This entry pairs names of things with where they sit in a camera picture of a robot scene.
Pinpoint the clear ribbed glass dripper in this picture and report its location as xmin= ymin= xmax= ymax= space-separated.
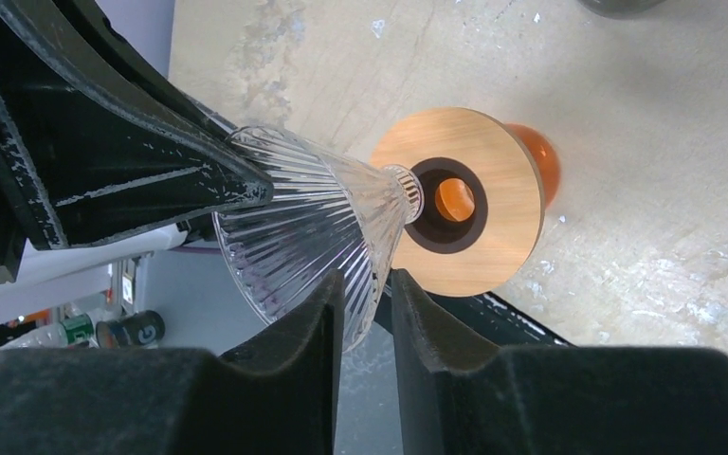
xmin=213 ymin=126 xmax=424 ymax=351

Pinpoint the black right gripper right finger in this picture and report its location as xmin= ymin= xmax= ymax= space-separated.
xmin=391 ymin=270 xmax=728 ymax=454

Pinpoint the grey glass carafe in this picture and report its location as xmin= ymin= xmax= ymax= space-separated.
xmin=578 ymin=0 xmax=664 ymax=19

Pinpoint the green labelled bottle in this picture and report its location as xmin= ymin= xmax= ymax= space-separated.
xmin=0 ymin=314 xmax=95 ymax=350

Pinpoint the dark can with letter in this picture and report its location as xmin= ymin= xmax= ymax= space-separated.
xmin=95 ymin=310 xmax=166 ymax=349

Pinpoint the orange glass carafe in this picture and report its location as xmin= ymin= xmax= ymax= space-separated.
xmin=434 ymin=123 xmax=561 ymax=223

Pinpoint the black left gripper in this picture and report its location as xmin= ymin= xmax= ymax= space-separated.
xmin=0 ymin=0 xmax=276 ymax=287

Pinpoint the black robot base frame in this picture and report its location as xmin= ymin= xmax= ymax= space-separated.
xmin=410 ymin=292 xmax=573 ymax=348

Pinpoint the light wooden dripper ring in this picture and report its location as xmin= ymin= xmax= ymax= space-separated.
xmin=369 ymin=107 xmax=547 ymax=299

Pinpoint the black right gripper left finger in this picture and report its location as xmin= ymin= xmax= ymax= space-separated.
xmin=0 ymin=271 xmax=343 ymax=454

